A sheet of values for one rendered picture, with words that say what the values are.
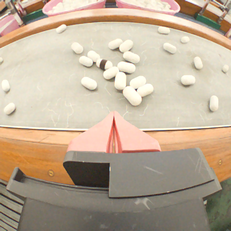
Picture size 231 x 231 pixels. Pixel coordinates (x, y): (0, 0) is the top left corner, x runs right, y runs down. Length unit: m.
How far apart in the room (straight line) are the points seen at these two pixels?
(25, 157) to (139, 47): 0.32
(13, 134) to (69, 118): 0.12
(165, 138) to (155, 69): 0.14
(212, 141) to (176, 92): 0.12
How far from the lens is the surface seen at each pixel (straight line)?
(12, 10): 0.52
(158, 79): 0.25
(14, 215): 0.49
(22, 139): 0.24
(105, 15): 0.37
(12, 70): 0.39
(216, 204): 1.66
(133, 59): 0.24
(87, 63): 0.24
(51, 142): 0.20
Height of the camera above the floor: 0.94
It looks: 76 degrees down
